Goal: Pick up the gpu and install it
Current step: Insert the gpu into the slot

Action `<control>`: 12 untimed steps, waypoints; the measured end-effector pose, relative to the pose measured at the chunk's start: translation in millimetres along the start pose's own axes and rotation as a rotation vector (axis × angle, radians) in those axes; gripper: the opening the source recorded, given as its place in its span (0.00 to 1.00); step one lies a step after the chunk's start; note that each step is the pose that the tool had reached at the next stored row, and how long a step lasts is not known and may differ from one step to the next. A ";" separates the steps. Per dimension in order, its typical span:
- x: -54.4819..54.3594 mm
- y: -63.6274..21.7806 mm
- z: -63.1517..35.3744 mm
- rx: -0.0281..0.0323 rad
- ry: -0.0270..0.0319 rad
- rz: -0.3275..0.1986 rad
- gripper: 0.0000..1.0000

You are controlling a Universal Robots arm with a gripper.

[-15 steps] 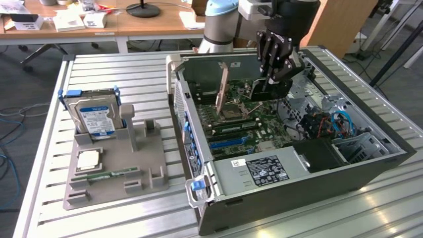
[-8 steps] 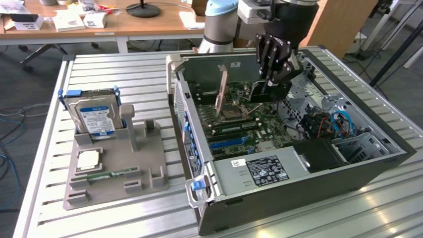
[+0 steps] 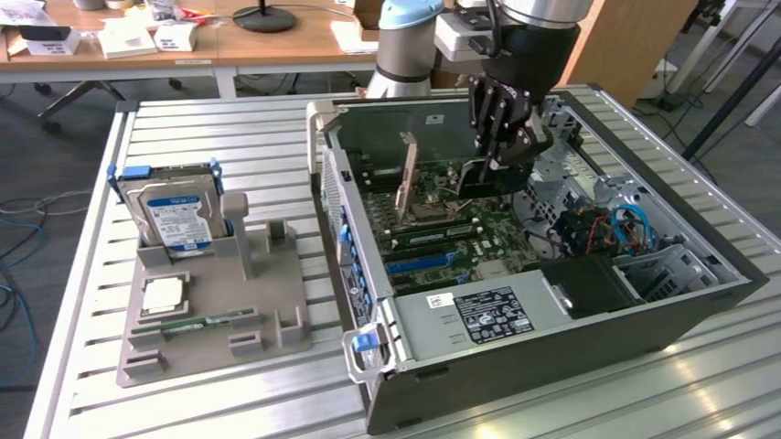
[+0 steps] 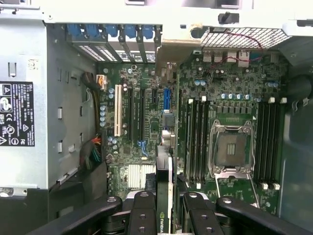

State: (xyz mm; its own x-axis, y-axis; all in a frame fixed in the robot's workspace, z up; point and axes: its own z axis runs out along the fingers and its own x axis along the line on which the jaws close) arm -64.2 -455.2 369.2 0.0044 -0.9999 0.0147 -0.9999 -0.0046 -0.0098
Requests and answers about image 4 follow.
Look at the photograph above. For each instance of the green motherboard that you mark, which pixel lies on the green motherboard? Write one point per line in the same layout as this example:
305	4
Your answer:
151	115

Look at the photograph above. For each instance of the silver rear port block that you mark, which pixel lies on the silver rear port block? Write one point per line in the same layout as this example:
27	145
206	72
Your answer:
243	58
220	57
207	56
231	57

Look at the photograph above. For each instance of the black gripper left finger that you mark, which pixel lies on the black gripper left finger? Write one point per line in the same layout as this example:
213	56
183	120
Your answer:
141	215

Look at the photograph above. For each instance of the blue rear port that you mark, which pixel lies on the blue rear port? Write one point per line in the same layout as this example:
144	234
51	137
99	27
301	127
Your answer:
256	56

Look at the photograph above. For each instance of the white expansion slot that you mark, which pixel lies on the white expansion slot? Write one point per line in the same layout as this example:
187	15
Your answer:
118	110

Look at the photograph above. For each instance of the CPU socket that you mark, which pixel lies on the CPU socket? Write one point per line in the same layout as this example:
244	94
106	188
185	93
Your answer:
232	149

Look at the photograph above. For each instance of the silver chipset heatsink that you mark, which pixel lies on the silver chipset heatsink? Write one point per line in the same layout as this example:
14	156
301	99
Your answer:
139	176

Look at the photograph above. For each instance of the white power connector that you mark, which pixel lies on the white power connector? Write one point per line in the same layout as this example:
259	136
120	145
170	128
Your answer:
102	83

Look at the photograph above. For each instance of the metal socket cover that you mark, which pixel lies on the metal socket cover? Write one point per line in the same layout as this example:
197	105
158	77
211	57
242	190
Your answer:
232	174

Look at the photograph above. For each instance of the grey power supply unit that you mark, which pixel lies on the grey power supply unit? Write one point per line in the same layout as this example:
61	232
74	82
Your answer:
22	44

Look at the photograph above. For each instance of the blue expansion slot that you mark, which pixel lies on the blue expansion slot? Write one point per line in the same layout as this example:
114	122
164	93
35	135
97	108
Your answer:
167	98

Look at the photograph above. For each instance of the RAM slot white latches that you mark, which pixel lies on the RAM slot white latches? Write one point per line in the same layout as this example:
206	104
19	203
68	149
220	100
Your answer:
201	142
278	147
265	147
189	142

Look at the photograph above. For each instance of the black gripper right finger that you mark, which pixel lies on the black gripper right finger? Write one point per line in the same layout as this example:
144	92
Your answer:
200	215

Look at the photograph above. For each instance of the short black expansion slot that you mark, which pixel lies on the short black expansion slot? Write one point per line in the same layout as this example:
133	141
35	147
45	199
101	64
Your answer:
154	96

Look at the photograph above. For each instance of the black open PC case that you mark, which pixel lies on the black open PC case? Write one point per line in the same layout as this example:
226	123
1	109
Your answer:
71	115

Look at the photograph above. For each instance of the black case lock tab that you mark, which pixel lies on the black case lock tab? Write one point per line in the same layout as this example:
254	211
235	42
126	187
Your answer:
228	18

